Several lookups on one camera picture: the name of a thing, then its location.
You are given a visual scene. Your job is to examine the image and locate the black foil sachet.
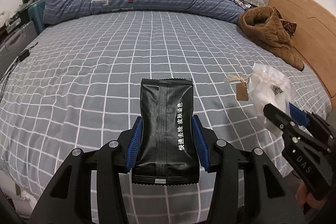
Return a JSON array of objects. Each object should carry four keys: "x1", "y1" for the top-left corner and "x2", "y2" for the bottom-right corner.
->
[{"x1": 131, "y1": 79, "x2": 200, "y2": 186}]

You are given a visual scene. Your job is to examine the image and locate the white drawstring pouch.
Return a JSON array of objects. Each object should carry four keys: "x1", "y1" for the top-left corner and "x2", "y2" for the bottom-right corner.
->
[{"x1": 225, "y1": 63, "x2": 298, "y2": 137}]

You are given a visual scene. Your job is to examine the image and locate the person's right hand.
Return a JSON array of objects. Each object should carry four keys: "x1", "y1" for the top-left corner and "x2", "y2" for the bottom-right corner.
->
[{"x1": 295, "y1": 181, "x2": 326, "y2": 210}]

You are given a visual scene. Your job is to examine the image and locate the wooden headboard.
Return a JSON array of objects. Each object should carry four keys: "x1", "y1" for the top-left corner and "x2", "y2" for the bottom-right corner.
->
[{"x1": 269, "y1": 0, "x2": 335, "y2": 100}]

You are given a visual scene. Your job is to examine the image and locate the grey checked bed sheet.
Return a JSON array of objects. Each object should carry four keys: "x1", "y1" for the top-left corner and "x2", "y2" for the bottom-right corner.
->
[{"x1": 0, "y1": 9, "x2": 332, "y2": 224}]

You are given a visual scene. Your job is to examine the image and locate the brown fleece jacket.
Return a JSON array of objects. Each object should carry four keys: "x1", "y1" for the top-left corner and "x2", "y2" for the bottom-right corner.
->
[{"x1": 238, "y1": 6, "x2": 305, "y2": 71}]

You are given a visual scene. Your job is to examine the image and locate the grey suitcase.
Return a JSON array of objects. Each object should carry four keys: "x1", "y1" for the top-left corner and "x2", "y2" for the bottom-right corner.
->
[{"x1": 0, "y1": 21, "x2": 37, "y2": 77}]

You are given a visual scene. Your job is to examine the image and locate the teal suitcase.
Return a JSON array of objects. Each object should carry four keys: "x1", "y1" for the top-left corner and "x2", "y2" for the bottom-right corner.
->
[{"x1": 28, "y1": 0, "x2": 46, "y2": 35}]

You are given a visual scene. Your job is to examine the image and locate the black charger cable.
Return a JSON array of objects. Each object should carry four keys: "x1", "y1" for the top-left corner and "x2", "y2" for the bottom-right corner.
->
[{"x1": 0, "y1": 41, "x2": 39, "y2": 101}]

